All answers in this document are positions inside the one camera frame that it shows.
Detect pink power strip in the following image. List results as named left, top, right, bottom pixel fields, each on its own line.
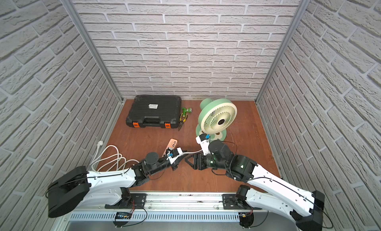
left=163, top=138, right=178, bottom=157

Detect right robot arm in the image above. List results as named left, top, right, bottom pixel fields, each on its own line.
left=188, top=140, right=325, bottom=231

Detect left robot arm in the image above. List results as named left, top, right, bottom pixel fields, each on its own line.
left=46, top=148, right=185, bottom=218

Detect green desk fan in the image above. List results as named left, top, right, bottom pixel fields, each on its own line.
left=195, top=98, right=238, bottom=141

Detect yellow black pliers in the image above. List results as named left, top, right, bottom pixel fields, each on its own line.
left=178, top=113, right=188, bottom=131

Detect black tool case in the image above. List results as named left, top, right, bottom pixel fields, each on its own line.
left=126, top=95, right=182, bottom=128

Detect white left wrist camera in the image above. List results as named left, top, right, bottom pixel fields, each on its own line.
left=166, top=148, right=183, bottom=165

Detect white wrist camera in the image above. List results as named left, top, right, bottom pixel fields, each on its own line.
left=166, top=148, right=183, bottom=165
left=196, top=133, right=210, bottom=156

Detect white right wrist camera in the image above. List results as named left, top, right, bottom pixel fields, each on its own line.
left=196, top=133, right=210, bottom=156

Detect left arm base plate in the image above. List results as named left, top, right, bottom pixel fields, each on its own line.
left=105, top=193, right=147, bottom=209

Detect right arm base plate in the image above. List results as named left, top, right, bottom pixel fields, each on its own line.
left=222, top=193, right=261, bottom=210

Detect aluminium front rail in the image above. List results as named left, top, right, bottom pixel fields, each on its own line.
left=52, top=191, right=298, bottom=231

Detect white power strip cable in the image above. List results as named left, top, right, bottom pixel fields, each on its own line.
left=88, top=140, right=140, bottom=172

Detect green hose nozzle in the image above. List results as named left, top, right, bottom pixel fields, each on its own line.
left=182, top=107, right=192, bottom=118

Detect left aluminium corner post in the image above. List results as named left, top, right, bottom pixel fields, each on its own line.
left=60, top=0, right=124, bottom=103

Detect aluminium corner post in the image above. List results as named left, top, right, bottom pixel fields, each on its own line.
left=60, top=0, right=124, bottom=103
left=256, top=0, right=311, bottom=105

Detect right aluminium corner post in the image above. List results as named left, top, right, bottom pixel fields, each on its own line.
left=256, top=0, right=311, bottom=105

